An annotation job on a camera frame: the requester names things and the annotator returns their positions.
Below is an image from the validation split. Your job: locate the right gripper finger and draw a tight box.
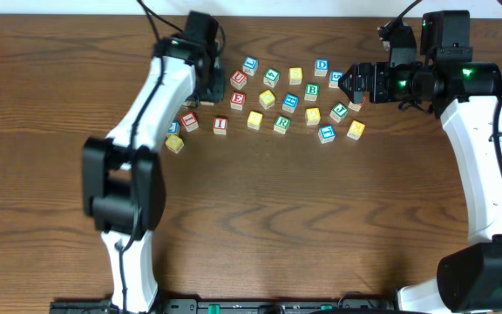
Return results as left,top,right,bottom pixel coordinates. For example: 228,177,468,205
341,87,364,104
338,71,354,87

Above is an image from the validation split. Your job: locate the blue 2 block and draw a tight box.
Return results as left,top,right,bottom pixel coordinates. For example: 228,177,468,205
167,120,180,135

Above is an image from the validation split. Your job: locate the green J block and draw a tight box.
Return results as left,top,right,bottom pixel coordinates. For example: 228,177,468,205
329,102,349,124

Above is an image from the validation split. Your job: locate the yellow O block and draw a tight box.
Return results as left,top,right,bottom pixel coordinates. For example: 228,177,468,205
259,90,275,110

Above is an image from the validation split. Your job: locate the yellow block top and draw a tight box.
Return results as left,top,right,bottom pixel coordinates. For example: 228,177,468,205
288,67,303,85

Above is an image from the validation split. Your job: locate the blue H block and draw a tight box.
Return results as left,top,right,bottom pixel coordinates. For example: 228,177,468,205
282,93,299,113

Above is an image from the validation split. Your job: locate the yellow block centre right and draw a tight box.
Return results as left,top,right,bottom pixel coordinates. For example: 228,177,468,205
305,107,321,126

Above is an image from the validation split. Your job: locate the blue T block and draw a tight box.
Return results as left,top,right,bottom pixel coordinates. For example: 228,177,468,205
318,125,336,144

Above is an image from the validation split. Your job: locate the yellow S block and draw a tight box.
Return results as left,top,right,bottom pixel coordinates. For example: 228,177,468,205
247,111,263,130

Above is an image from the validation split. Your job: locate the red I block centre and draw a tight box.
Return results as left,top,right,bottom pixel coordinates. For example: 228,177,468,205
213,117,228,135

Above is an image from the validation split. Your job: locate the green B block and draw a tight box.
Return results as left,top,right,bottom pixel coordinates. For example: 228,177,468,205
304,83,320,102

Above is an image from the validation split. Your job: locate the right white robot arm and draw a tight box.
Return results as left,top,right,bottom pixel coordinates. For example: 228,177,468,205
338,62,502,313

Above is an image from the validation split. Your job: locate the yellow M block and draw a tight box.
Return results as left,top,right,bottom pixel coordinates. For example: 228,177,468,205
347,120,365,140

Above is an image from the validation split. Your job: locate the red U block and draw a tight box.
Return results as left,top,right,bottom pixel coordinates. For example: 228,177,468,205
230,70,248,91

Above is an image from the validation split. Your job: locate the blue D block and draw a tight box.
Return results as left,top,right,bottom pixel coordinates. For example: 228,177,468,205
314,58,329,77

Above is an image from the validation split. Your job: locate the yellow Q block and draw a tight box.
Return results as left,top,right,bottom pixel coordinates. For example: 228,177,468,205
165,134,185,154

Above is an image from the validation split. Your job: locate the green R block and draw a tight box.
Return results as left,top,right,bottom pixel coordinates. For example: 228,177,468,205
273,115,291,134

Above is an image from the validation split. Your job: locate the red i block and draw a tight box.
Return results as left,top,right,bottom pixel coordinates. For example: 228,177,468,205
180,112,199,132
213,117,228,135

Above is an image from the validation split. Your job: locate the blue 5 block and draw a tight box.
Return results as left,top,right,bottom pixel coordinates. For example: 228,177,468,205
329,71,343,88

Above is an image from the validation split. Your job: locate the red I block left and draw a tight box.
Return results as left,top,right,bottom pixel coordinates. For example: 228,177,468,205
180,112,199,132

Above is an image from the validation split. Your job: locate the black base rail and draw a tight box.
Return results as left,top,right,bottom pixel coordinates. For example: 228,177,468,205
48,296,398,314

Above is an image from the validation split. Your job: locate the blue L block right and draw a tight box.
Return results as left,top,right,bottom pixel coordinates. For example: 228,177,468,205
242,56,259,76

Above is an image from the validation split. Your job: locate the red E block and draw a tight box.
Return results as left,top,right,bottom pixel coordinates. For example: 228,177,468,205
230,92,246,111

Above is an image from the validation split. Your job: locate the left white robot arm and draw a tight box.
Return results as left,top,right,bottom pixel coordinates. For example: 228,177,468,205
82,37,225,313

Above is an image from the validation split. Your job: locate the red block under gripper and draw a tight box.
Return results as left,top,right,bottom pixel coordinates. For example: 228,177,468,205
348,98,366,112

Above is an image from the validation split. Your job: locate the green 4 block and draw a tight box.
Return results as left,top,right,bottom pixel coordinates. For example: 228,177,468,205
263,67,280,88

